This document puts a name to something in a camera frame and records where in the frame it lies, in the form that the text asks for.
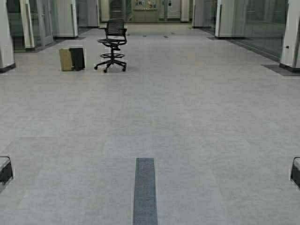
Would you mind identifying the robot base right corner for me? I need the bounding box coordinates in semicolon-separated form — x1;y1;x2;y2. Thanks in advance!
290;157;300;187

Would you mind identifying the robot base left corner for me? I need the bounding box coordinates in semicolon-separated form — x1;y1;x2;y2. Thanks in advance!
0;156;14;185

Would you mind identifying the black office drafting chair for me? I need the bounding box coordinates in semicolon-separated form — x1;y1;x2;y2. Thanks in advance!
94;18;127;73

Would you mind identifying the dark floor carpet strip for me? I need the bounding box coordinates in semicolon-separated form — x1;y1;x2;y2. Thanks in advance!
132;158;158;225

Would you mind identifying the tan cardboard box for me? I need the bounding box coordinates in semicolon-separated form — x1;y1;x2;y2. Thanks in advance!
59;49;72;71

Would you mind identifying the glass door left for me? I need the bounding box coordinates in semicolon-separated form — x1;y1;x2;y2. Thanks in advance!
20;0;54;52

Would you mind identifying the white square pillar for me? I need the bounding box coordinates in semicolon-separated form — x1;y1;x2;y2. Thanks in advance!
279;0;300;73

